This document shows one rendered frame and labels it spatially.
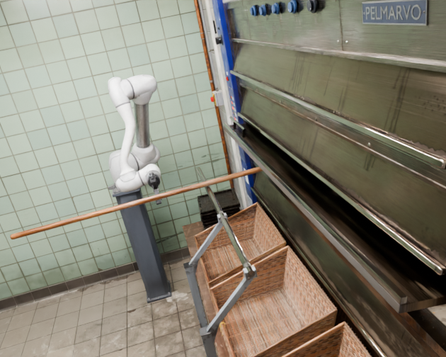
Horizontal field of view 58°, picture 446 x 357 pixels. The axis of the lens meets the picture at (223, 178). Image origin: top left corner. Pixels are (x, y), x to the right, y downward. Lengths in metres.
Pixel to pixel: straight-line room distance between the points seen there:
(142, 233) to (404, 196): 2.35
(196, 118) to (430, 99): 2.65
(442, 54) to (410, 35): 0.11
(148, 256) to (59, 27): 1.83
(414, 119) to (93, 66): 2.70
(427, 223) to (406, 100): 0.30
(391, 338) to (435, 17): 1.00
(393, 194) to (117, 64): 2.57
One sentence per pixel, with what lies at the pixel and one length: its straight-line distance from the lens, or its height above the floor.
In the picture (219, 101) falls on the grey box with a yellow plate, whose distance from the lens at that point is 3.10.
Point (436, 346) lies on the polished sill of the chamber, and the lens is 1.30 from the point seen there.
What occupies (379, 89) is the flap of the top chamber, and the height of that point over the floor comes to 1.82.
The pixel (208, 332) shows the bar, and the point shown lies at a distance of 1.68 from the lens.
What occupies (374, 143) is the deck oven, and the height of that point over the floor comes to 1.67.
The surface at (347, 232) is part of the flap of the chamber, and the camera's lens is 1.29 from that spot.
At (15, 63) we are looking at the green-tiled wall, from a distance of 3.44.
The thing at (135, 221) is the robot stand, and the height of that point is 0.74.
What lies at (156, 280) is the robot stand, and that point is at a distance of 3.41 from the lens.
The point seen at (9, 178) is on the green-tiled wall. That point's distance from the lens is 3.67.
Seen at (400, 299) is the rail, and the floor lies 1.43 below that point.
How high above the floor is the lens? 2.09
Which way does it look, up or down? 23 degrees down
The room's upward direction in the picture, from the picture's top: 12 degrees counter-clockwise
